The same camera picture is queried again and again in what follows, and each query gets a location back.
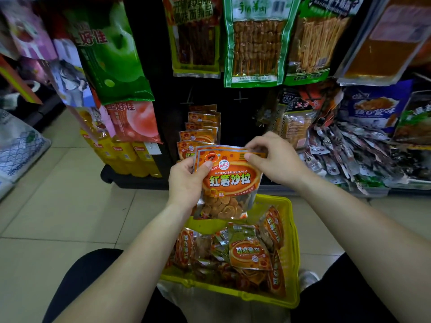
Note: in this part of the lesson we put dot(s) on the person's left hand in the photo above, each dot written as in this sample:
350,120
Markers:
185,188

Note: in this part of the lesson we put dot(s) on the person's right hand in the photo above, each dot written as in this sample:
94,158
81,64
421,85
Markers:
281,161

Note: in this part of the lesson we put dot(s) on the pile of orange snack packets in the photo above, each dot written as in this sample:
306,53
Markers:
249,252

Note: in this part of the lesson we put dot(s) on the yellow plastic shopping basket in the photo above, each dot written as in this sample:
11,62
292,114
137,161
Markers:
292,265

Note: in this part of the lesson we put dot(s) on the person's right forearm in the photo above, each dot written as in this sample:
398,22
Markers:
370,238

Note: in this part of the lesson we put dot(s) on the person's left forearm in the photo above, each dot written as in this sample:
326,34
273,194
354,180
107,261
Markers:
128,265

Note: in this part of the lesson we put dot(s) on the person's white left shoe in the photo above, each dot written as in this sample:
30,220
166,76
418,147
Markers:
166,290

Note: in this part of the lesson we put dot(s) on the person's white shoe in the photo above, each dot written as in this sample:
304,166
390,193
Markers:
166,290
308,279

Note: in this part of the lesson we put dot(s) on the blue printed snack bag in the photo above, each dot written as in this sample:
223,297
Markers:
373,107

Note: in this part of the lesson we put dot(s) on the green stick snack packet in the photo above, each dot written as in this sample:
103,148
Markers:
316,47

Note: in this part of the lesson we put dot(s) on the person's white right shoe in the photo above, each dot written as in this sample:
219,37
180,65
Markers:
308,279

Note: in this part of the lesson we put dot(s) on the person's black trousers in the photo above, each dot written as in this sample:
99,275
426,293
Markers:
84,272

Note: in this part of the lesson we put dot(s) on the green vegetable snack packet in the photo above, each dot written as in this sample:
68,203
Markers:
414,124

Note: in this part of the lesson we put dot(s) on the strip of orange-beige packets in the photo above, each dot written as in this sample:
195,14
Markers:
296,127

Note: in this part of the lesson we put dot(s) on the white price card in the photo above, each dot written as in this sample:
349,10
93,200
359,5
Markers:
153,148

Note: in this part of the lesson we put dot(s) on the black base plinth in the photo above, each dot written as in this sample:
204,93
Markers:
131,181

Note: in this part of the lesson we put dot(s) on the pile of small white packets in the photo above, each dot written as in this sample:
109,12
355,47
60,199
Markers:
346,158

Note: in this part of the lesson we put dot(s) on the hanging yellow red-label packets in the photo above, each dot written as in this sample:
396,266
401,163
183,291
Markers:
124,158

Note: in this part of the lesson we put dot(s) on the metal peg hook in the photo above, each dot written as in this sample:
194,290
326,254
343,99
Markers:
240,98
188,101

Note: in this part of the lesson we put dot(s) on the pink peach print bag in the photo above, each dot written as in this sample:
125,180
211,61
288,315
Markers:
138,121

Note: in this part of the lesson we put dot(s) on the green-bordered skewer packet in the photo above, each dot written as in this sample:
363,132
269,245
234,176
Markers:
259,47

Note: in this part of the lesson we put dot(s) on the green apple print bag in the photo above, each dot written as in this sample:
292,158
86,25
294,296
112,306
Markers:
114,60

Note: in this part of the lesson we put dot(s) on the yellow-edged dark stick packet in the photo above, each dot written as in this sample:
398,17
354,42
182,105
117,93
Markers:
193,40

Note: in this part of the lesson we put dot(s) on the brown clear flat packet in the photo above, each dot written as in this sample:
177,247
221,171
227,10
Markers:
387,53

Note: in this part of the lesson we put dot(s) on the cartoon print packet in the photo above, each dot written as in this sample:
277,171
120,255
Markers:
70,84

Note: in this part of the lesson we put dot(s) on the white printed sack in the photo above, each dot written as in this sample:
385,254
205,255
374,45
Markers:
20,147

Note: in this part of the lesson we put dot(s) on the blue printed sack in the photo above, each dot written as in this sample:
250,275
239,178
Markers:
5,188

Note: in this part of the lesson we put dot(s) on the orange slanted sign strip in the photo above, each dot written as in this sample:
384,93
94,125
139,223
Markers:
18,84

